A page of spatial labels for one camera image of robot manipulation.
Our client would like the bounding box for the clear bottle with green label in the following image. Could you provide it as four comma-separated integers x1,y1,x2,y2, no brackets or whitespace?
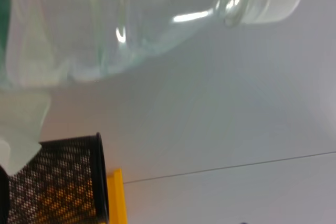
0,0,310,89

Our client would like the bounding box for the black mesh pen holder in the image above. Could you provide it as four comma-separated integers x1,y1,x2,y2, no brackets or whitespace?
0,132,110,224

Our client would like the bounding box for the yellow plastic bin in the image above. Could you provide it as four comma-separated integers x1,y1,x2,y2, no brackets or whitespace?
106,168,129,224

